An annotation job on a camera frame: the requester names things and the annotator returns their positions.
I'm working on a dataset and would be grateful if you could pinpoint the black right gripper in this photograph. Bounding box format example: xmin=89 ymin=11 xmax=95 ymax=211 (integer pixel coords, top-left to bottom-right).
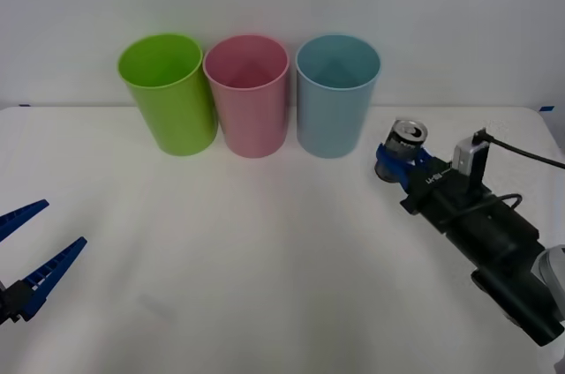
xmin=375 ymin=143 xmax=542 ymax=272

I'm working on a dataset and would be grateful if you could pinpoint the green plastic bin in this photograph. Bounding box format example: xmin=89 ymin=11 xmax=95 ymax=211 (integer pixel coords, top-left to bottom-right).
xmin=117 ymin=33 xmax=219 ymax=157

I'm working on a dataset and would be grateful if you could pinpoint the dark blue drink can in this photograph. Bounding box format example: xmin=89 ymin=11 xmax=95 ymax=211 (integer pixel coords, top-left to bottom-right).
xmin=373 ymin=117 xmax=430 ymax=183

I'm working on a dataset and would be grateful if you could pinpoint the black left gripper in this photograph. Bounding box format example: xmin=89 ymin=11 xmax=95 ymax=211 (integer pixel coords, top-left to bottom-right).
xmin=0 ymin=199 xmax=88 ymax=326

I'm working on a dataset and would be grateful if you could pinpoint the pink plastic bin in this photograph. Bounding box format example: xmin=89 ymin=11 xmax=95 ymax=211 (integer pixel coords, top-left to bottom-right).
xmin=202 ymin=34 xmax=291 ymax=159

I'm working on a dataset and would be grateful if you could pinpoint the pale blue plastic bin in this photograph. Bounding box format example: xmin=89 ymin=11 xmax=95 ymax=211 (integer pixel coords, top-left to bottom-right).
xmin=295 ymin=34 xmax=382 ymax=160

